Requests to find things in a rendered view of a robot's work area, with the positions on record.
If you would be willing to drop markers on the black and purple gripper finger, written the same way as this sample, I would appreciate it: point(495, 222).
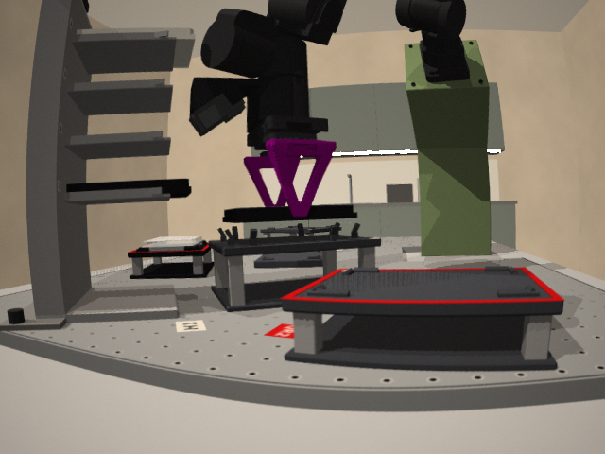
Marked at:
point(279, 149)
point(253, 164)

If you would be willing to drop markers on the black cylinder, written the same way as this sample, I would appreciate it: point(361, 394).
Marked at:
point(16, 316)

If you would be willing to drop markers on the white well plate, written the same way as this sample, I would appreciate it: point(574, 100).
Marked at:
point(171, 243)

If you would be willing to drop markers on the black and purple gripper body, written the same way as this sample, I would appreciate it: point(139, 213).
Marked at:
point(298, 126)

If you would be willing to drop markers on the grey shelf rack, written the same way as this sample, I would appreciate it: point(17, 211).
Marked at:
point(59, 107)

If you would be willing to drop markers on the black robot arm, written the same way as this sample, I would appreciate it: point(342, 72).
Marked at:
point(245, 43)

